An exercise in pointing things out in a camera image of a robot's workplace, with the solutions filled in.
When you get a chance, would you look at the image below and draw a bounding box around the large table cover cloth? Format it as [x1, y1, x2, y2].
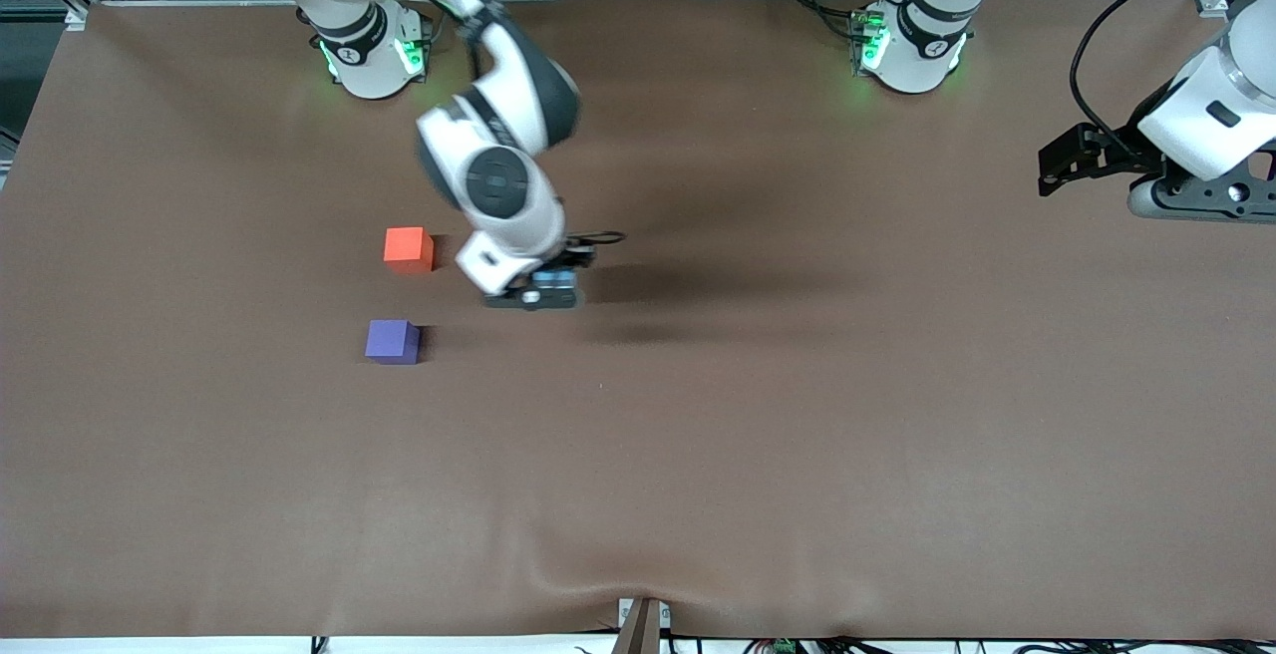
[0, 0, 1276, 640]

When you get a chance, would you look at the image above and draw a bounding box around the brown wooden piece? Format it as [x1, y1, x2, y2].
[613, 596, 664, 654]

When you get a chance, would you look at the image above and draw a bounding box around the orange foam block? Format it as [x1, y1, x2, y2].
[384, 227, 436, 274]

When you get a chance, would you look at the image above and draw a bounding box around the purple foam block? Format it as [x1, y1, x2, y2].
[365, 320, 421, 366]

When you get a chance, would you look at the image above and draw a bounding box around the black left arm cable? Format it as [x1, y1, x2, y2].
[1069, 0, 1257, 152]

